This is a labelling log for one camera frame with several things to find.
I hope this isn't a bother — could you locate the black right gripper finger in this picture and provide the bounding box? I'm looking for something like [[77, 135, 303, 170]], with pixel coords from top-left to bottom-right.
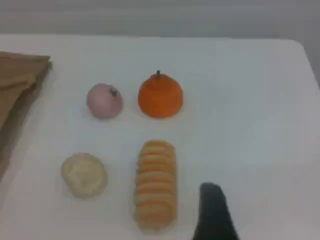
[[191, 182, 241, 240]]

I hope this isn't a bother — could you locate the long orange striped bread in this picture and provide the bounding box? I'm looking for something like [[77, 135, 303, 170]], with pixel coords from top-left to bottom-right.
[[133, 139, 178, 233]]

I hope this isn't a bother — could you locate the brown jute tote bag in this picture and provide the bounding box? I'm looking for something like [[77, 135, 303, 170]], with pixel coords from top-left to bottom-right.
[[0, 51, 52, 181]]

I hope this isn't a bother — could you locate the orange toy tangerine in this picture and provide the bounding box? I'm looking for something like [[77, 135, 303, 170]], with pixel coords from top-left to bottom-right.
[[137, 70, 184, 119]]

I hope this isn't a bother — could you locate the cream round bun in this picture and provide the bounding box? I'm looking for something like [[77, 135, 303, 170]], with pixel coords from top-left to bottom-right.
[[60, 152, 108, 200]]

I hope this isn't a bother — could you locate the pink toy fruit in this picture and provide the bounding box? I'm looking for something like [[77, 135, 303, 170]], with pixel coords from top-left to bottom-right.
[[86, 82, 124, 120]]

